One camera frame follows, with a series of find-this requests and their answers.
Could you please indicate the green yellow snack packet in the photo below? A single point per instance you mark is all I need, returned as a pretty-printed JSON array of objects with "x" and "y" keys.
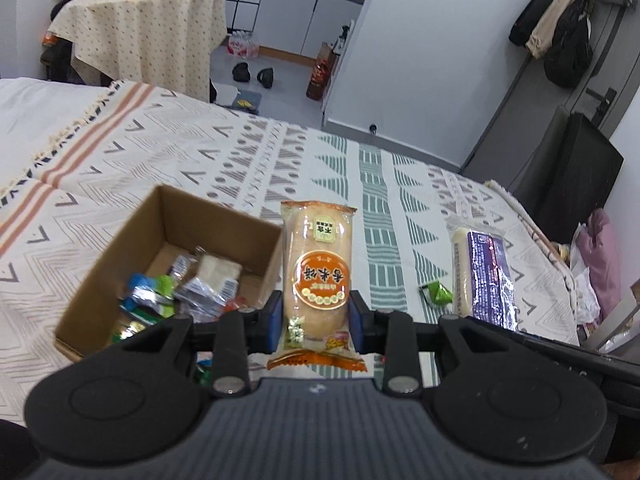
[{"x": 127, "y": 331}]

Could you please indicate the table with dotted tablecloth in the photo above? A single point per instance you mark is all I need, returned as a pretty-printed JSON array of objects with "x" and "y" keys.
[{"x": 145, "y": 30}]

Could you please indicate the orange rice cracker packet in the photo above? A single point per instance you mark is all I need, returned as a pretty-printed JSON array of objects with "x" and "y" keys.
[{"x": 317, "y": 270}]

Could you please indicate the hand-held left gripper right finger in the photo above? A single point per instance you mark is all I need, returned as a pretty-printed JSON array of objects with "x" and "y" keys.
[{"x": 356, "y": 322}]

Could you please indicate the grey door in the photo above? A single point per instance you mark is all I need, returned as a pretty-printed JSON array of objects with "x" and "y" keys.
[{"x": 575, "y": 105}]

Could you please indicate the blue snack packet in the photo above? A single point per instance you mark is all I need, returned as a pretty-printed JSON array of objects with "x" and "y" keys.
[{"x": 147, "y": 284}]

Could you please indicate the pink bag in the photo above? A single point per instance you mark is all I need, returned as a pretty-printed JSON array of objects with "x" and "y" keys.
[{"x": 597, "y": 255}]

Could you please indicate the black shoe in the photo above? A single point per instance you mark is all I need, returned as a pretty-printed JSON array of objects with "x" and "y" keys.
[
  {"x": 265, "y": 77},
  {"x": 241, "y": 72}
]

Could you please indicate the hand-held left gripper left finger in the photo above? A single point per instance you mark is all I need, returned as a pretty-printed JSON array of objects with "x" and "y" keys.
[{"x": 274, "y": 321}]

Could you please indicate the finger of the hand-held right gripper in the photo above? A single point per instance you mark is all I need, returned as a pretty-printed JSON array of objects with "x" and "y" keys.
[{"x": 575, "y": 352}]

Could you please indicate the purple snack packet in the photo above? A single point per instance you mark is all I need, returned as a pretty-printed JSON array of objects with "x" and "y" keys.
[{"x": 487, "y": 280}]

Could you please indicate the white cabinet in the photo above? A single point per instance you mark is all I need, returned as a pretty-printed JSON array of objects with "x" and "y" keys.
[{"x": 295, "y": 15}]

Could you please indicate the clear white snack packet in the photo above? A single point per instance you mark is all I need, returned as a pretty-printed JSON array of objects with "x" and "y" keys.
[{"x": 212, "y": 280}]

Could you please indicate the red brown bag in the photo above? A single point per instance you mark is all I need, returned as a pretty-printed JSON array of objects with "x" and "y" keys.
[{"x": 322, "y": 72}]

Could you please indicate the pack of water bottles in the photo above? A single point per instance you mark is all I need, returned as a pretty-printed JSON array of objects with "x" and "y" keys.
[{"x": 242, "y": 44}]

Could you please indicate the red snack packet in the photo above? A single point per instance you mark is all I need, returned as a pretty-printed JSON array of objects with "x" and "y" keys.
[{"x": 236, "y": 304}]

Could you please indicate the hanging dark clothes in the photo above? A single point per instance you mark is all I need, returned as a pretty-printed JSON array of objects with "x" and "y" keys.
[{"x": 565, "y": 20}]

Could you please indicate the brown cardboard box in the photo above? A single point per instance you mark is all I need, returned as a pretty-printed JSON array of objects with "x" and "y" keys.
[{"x": 165, "y": 230}]

